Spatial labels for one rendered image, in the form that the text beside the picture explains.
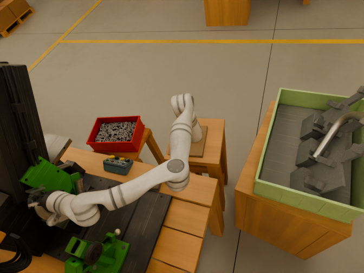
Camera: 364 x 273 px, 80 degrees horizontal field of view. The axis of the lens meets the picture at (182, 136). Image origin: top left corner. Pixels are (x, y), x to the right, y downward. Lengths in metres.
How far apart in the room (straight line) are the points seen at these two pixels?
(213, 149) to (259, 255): 0.98
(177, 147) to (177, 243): 0.44
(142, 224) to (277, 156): 0.76
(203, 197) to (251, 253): 0.94
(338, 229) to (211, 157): 0.65
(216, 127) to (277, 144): 0.35
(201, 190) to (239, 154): 1.19
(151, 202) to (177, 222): 0.16
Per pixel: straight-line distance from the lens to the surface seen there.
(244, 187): 1.22
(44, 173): 1.09
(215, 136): 1.31
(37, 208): 1.07
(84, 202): 0.75
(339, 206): 1.10
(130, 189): 0.74
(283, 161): 1.25
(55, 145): 1.29
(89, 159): 1.44
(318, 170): 1.16
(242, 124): 2.45
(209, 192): 1.09
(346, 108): 1.29
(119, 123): 1.54
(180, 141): 0.86
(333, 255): 2.05
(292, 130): 1.36
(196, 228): 1.07
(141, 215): 1.13
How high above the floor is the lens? 1.91
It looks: 52 degrees down
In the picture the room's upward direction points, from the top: 19 degrees counter-clockwise
